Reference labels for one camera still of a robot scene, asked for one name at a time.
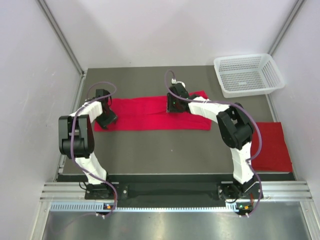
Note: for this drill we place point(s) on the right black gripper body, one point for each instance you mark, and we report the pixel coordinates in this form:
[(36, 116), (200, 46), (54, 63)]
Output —
[(173, 104)]

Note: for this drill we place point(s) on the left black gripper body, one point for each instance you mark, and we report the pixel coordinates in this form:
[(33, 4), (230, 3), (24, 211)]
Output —
[(108, 111)]

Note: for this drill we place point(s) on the bright pink-red t shirt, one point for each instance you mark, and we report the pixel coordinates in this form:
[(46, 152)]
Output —
[(150, 113)]

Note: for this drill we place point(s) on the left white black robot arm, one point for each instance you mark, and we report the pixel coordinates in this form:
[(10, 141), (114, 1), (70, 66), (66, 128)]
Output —
[(76, 139)]

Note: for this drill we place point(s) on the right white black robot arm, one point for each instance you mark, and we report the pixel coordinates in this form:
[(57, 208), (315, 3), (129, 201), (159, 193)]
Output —
[(236, 130)]

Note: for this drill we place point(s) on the white plastic basket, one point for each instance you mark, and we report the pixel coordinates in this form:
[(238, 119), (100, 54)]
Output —
[(248, 75)]

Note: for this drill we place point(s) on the folded dark red t shirt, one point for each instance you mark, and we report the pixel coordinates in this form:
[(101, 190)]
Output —
[(274, 155)]

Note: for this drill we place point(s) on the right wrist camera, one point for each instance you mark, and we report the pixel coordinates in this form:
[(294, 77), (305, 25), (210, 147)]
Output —
[(174, 82)]

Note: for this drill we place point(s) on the left aluminium corner post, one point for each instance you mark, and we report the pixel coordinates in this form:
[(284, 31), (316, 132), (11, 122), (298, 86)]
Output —
[(60, 35)]

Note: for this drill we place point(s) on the aluminium corner post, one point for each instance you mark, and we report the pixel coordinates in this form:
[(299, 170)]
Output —
[(60, 35), (288, 21)]

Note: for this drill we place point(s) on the aluminium front rail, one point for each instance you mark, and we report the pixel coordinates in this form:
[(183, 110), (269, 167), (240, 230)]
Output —
[(277, 191)]

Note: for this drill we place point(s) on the right aluminium corner post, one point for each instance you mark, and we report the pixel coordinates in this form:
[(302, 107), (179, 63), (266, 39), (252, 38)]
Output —
[(288, 21)]

